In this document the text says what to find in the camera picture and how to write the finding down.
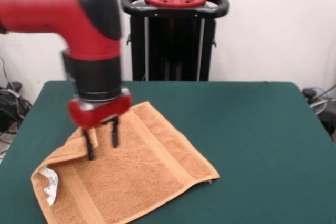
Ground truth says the dark green table cloth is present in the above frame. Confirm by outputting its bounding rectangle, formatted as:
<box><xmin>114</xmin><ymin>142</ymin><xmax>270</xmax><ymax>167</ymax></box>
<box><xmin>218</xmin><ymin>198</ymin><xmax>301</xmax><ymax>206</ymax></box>
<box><xmin>0</xmin><ymin>80</ymin><xmax>336</xmax><ymax>224</ymax></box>

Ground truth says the gray round chair base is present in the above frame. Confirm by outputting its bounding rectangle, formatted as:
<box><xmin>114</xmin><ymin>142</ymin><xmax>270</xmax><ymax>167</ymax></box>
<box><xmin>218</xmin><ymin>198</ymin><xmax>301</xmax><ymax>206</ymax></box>
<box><xmin>309</xmin><ymin>98</ymin><xmax>329</xmax><ymax>116</ymax></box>

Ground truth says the orange terry towel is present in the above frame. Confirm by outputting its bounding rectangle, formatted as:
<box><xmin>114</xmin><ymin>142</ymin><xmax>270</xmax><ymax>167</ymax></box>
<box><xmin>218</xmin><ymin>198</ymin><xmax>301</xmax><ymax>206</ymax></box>
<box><xmin>30</xmin><ymin>100</ymin><xmax>221</xmax><ymax>224</ymax></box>

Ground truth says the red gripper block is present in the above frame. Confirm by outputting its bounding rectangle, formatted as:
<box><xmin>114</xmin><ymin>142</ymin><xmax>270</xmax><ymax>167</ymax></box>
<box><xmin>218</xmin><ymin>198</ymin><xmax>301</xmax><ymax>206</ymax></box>
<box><xmin>67</xmin><ymin>87</ymin><xmax>133</xmax><ymax>162</ymax></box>

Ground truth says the black cable tangle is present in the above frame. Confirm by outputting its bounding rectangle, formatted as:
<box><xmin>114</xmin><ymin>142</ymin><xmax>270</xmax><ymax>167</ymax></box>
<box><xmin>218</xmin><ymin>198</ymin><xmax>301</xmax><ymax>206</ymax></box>
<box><xmin>0</xmin><ymin>56</ymin><xmax>34</xmax><ymax>156</ymax></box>

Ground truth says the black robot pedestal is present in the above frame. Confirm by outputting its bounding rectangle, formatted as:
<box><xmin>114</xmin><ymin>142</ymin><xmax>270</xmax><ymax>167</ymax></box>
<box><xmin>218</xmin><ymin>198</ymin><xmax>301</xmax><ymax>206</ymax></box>
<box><xmin>120</xmin><ymin>0</ymin><xmax>230</xmax><ymax>82</ymax></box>

